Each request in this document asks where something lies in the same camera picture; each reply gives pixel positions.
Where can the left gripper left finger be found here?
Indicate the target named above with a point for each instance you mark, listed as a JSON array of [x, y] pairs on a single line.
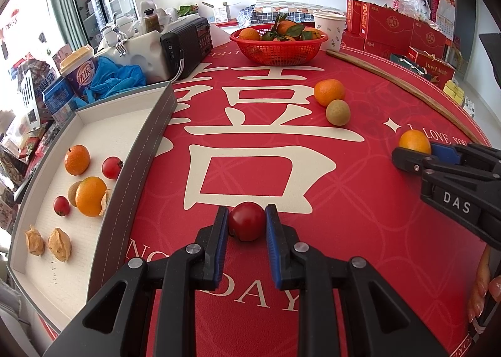
[[196, 267]]

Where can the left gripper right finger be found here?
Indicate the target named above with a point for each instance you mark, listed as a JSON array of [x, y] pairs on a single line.
[[296, 265]]

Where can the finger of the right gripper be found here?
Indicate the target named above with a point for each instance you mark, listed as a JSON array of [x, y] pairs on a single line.
[[415, 159], [471, 155]]

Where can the yellow-orange round orange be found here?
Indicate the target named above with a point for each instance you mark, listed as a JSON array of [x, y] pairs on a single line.
[[415, 140]]

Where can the red cherry tomato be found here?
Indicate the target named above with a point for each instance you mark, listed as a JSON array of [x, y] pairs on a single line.
[[111, 167], [247, 222], [61, 206]]

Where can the brown-green longan fruit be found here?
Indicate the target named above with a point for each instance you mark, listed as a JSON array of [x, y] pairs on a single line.
[[338, 112], [71, 194]]

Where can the small orange tangerine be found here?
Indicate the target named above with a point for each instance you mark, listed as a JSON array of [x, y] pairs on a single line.
[[326, 91]]

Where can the large orange tangerine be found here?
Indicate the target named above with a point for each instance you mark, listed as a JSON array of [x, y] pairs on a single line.
[[77, 160]]

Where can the person right hand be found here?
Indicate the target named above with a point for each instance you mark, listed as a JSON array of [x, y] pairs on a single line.
[[483, 284]]

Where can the yellow carton box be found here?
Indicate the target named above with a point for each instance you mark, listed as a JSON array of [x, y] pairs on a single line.
[[455, 92]]

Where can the red sweet apple box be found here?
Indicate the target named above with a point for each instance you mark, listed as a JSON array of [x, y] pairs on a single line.
[[439, 70]]

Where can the red round table mat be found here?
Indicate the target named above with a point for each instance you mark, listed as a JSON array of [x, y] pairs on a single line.
[[248, 132]]

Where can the grey white gift tray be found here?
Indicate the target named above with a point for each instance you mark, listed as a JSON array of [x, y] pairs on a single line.
[[74, 222]]

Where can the red gift box stacked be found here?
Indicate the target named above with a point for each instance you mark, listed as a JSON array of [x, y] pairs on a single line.
[[378, 30]]

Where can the white floral paper cup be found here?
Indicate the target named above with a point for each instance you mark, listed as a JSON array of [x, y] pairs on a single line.
[[333, 26]]

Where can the red plastic fruit basket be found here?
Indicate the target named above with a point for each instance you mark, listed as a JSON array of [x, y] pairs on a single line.
[[279, 53]]

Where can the blue plastic bag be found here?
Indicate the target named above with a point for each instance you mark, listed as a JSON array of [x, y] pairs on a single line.
[[111, 79]]

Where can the blue tissue pack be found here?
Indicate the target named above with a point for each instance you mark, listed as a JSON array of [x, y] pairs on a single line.
[[59, 100]]

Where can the black portable radio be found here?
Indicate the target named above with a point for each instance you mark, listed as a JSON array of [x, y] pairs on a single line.
[[189, 40]]

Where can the white cheese-shaped box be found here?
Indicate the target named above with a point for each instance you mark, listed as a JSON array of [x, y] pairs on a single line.
[[146, 52]]

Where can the milk tea cup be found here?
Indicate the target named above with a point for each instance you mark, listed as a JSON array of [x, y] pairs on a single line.
[[79, 68]]

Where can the green potted plant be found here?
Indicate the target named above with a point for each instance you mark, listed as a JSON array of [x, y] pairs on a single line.
[[186, 10]]

